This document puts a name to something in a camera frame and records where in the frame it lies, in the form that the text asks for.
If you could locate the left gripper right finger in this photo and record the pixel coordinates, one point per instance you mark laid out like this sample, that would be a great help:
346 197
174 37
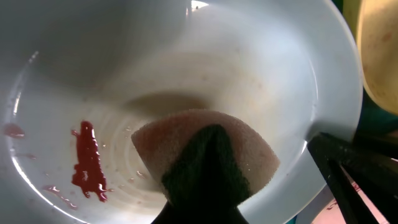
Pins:
369 161

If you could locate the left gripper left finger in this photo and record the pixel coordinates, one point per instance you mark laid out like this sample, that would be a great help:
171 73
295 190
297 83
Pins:
202 215

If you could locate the green scrubbing sponge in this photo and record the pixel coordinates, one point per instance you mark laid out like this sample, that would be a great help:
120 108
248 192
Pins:
204 157

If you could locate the yellow-green plate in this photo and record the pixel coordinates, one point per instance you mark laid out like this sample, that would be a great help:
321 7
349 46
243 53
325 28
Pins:
373 24

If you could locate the light blue plate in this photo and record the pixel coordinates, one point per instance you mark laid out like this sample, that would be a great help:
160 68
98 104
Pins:
79 77

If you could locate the white plate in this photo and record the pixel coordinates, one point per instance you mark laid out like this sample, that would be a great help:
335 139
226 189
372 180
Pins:
339 208

